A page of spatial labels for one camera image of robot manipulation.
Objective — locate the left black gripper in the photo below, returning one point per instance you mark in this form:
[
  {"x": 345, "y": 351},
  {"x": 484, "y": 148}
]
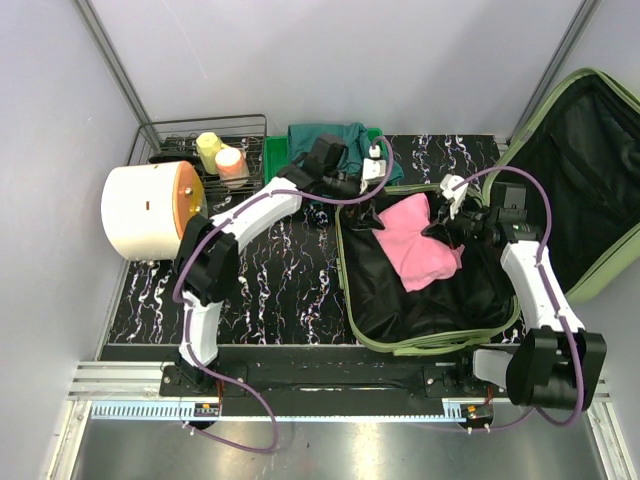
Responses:
[{"x": 367, "y": 218}]

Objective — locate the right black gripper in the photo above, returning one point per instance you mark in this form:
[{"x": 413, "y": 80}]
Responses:
[{"x": 444, "y": 230}]

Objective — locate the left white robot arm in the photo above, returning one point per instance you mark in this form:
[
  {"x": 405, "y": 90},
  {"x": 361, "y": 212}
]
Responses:
[{"x": 208, "y": 259}]

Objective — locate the yellow plastic bottle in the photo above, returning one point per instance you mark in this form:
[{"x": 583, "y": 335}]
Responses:
[{"x": 208, "y": 145}]

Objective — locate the green hard-shell suitcase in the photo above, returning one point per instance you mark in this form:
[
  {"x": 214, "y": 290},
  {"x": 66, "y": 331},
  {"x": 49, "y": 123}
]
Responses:
[{"x": 578, "y": 158}]

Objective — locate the black wire rack basket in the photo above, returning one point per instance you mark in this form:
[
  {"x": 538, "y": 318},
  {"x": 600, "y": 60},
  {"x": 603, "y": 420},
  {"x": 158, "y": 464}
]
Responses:
[{"x": 176, "y": 139}]

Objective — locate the teal cloth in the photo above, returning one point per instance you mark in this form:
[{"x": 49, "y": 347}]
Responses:
[{"x": 357, "y": 137}]

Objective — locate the pink cloth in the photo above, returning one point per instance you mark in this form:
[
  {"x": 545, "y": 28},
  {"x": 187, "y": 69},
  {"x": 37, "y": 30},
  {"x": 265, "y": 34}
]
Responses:
[{"x": 418, "y": 260}]

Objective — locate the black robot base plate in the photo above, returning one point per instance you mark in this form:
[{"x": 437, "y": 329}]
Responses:
[{"x": 350, "y": 368}]

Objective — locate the green plastic tray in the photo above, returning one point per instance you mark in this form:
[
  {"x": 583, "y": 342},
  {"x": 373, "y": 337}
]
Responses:
[{"x": 274, "y": 156}]

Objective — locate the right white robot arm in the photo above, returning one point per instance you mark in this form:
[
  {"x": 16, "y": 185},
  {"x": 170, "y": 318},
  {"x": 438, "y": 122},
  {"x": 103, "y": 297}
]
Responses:
[{"x": 558, "y": 363}]

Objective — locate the pink foam cup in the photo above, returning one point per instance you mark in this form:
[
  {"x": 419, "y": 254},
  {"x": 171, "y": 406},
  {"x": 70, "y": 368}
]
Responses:
[{"x": 232, "y": 167}]

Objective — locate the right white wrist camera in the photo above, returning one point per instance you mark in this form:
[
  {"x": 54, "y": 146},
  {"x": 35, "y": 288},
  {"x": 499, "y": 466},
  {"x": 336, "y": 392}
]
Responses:
[{"x": 453, "y": 188}]

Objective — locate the white orange cylindrical container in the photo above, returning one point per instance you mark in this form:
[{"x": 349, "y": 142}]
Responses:
[{"x": 145, "y": 208}]

